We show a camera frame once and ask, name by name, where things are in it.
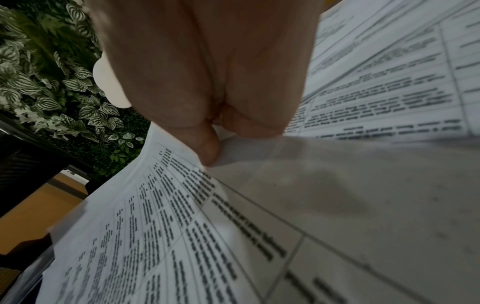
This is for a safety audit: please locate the printed paper sheet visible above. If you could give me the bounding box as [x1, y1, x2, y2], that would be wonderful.
[41, 121, 480, 304]

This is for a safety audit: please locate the pile of printed papers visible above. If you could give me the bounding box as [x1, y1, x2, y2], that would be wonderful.
[282, 0, 480, 143]

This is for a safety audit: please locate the white flower-shaped desk lamp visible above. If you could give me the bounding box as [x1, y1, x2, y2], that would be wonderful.
[92, 56, 133, 109]

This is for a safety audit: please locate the green plant wall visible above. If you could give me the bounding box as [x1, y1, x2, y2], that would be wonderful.
[0, 0, 151, 179]

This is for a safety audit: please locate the black mesh tiered tray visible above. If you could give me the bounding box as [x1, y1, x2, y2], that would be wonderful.
[0, 114, 101, 304]

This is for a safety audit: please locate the person's right hand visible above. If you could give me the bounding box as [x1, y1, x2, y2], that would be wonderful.
[83, 0, 328, 167]

